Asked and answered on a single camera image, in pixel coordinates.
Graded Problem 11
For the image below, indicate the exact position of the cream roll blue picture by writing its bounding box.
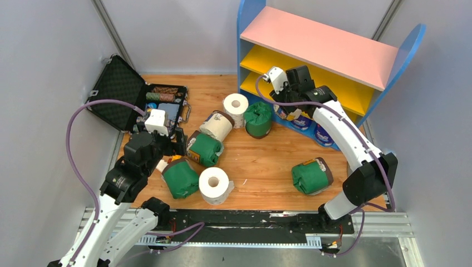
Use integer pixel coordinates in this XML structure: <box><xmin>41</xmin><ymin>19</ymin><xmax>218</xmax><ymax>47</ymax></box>
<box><xmin>199</xmin><ymin>110</ymin><xmax>235</xmax><ymax>142</ymax></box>

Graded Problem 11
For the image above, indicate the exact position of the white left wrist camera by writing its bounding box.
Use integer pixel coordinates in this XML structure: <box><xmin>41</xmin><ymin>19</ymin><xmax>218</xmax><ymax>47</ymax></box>
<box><xmin>144</xmin><ymin>108</ymin><xmax>169</xmax><ymax>136</ymax></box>

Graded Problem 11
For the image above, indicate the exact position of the cream roll brown band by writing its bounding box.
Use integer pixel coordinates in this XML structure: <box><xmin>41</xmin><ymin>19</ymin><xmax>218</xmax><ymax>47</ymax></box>
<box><xmin>273</xmin><ymin>105</ymin><xmax>302</xmax><ymax>121</ymax></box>

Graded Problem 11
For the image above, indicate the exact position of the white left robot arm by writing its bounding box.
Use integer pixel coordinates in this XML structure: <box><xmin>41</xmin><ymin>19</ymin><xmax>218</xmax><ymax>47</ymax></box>
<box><xmin>49</xmin><ymin>127</ymin><xmax>187</xmax><ymax>266</ymax></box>

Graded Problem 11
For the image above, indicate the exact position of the plain green wrapped roll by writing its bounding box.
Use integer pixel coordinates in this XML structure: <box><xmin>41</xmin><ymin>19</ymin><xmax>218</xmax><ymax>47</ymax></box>
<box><xmin>243</xmin><ymin>101</ymin><xmax>272</xmax><ymax>139</ymax></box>

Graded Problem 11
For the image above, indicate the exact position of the blue Tempo tissue pack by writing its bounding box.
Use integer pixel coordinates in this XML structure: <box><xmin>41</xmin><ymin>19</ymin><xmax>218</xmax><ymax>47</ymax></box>
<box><xmin>290</xmin><ymin>115</ymin><xmax>313</xmax><ymax>131</ymax></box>

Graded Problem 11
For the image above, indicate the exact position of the green wrapped roll right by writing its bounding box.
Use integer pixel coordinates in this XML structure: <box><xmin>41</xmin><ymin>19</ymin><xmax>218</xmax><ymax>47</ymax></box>
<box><xmin>291</xmin><ymin>157</ymin><xmax>334</xmax><ymax>195</ymax></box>

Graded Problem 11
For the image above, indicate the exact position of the black poker chip case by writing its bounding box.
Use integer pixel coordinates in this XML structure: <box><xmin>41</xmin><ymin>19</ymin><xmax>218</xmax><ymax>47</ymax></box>
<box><xmin>87</xmin><ymin>55</ymin><xmax>191</xmax><ymax>137</ymax></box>

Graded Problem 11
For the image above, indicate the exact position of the blue playing card deck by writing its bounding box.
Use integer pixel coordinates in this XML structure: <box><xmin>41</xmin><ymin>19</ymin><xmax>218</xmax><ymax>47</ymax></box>
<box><xmin>158</xmin><ymin>103</ymin><xmax>180</xmax><ymax>123</ymax></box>

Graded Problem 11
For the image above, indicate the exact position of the green wrapped roll brown band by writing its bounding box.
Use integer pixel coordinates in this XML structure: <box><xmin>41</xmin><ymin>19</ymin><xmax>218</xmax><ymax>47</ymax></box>
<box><xmin>186</xmin><ymin>130</ymin><xmax>224</xmax><ymax>167</ymax></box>

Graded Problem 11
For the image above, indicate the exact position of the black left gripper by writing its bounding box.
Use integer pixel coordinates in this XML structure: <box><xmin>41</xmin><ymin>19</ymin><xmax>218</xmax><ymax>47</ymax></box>
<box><xmin>138</xmin><ymin>121</ymin><xmax>188</xmax><ymax>176</ymax></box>

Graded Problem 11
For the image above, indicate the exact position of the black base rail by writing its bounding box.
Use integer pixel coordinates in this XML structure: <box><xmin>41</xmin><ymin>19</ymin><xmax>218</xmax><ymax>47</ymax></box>
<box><xmin>154</xmin><ymin>209</ymin><xmax>355</xmax><ymax>244</ymax></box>

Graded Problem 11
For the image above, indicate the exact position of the plain white paper towel roll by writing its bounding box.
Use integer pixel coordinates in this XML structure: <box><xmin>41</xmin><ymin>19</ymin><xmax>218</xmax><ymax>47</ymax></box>
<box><xmin>223</xmin><ymin>93</ymin><xmax>249</xmax><ymax>128</ymax></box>

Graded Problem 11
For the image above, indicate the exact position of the white paper towel roll front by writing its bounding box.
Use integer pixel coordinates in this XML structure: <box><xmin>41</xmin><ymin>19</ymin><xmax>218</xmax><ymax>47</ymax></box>
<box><xmin>199</xmin><ymin>167</ymin><xmax>234</xmax><ymax>205</ymax></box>

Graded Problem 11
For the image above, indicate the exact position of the white toy brick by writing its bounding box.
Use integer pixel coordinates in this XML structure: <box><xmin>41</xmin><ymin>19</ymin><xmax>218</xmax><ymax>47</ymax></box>
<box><xmin>156</xmin><ymin>160</ymin><xmax>168</xmax><ymax>172</ymax></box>

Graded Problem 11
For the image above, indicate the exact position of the blue shelf with coloured boards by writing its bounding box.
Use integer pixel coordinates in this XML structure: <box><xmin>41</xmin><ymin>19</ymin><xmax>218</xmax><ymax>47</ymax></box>
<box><xmin>237</xmin><ymin>1</ymin><xmax>426</xmax><ymax>126</ymax></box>

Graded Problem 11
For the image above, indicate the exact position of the green wrapped roll front left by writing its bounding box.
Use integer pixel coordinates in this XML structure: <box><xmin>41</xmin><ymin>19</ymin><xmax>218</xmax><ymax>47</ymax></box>
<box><xmin>162</xmin><ymin>158</ymin><xmax>199</xmax><ymax>199</ymax></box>

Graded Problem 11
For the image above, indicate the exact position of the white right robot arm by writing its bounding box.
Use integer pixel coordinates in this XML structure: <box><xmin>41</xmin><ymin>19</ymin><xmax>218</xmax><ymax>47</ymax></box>
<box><xmin>264</xmin><ymin>66</ymin><xmax>398</xmax><ymax>233</ymax></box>

